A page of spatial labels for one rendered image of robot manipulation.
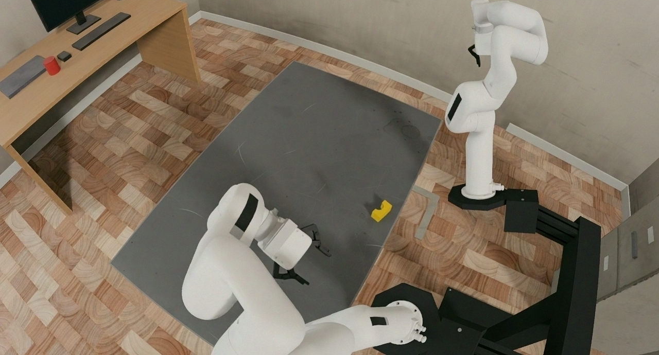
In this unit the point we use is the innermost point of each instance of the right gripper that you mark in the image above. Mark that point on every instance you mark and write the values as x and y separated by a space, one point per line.
482 45

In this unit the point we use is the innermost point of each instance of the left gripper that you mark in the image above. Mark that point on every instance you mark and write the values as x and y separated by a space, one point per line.
292 251

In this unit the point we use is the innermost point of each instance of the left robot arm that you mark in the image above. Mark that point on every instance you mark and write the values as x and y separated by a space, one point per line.
224 269

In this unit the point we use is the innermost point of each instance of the yellow arch block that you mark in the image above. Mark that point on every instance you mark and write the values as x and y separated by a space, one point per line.
379 214

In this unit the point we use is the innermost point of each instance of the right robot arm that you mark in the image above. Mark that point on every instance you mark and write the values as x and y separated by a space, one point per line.
518 32

